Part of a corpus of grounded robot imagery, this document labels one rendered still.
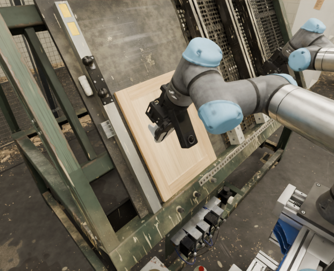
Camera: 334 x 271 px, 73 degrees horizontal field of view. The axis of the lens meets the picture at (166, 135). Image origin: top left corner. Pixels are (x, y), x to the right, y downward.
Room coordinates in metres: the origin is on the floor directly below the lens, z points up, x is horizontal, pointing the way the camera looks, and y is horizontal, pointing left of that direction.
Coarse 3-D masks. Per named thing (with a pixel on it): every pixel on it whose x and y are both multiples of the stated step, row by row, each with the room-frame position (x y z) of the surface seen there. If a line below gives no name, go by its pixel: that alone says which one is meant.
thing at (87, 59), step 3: (84, 57) 0.80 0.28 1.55; (87, 57) 0.79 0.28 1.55; (90, 57) 0.80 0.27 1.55; (84, 60) 0.79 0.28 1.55; (87, 60) 0.79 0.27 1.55; (90, 60) 0.79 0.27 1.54; (84, 63) 0.78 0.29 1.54; (87, 63) 0.78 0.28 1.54; (90, 63) 0.79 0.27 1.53; (93, 63) 0.89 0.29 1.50; (87, 66) 0.79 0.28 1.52; (90, 66) 0.80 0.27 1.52; (93, 66) 0.88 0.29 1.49
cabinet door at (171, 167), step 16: (160, 80) 1.09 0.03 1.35; (128, 96) 0.93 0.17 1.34; (144, 96) 0.98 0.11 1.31; (128, 112) 0.88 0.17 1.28; (144, 112) 0.93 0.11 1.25; (192, 112) 1.09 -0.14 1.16; (144, 128) 0.88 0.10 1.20; (144, 144) 0.83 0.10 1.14; (160, 144) 0.87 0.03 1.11; (176, 144) 0.92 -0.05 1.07; (208, 144) 1.03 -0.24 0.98; (144, 160) 0.79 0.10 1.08; (160, 160) 0.82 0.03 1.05; (176, 160) 0.86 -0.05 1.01; (192, 160) 0.91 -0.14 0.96; (208, 160) 0.96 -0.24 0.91; (160, 176) 0.76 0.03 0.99; (176, 176) 0.81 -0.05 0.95; (192, 176) 0.85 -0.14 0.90; (160, 192) 0.71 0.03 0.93
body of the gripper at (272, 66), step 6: (276, 54) 1.00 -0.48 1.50; (282, 54) 0.97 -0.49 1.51; (270, 60) 1.03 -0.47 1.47; (276, 60) 1.01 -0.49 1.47; (282, 60) 0.99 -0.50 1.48; (264, 66) 1.03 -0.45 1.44; (270, 66) 1.00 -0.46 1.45; (276, 66) 1.00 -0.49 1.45; (264, 72) 1.01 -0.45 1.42; (270, 72) 1.00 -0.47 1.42; (276, 72) 0.98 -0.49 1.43
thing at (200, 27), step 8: (184, 0) 1.46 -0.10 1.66; (192, 0) 1.47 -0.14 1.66; (184, 8) 1.45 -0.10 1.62; (192, 8) 1.42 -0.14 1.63; (184, 16) 1.45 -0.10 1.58; (192, 16) 1.41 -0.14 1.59; (200, 16) 1.43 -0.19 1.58; (192, 24) 1.41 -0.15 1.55; (200, 24) 1.42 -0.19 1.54; (192, 32) 1.41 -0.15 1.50; (200, 32) 1.37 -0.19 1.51; (240, 128) 1.17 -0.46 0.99; (232, 136) 1.14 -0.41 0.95; (240, 136) 1.14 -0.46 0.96; (232, 144) 1.14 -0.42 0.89
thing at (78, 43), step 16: (64, 32) 0.96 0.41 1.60; (80, 32) 0.96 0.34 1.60; (80, 48) 0.92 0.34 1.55; (80, 64) 0.91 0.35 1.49; (96, 96) 0.85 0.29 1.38; (112, 112) 0.82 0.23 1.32; (112, 128) 0.79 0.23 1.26; (128, 144) 0.77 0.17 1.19; (128, 160) 0.73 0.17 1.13; (144, 176) 0.71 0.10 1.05; (144, 192) 0.66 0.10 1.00; (160, 208) 0.65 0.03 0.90
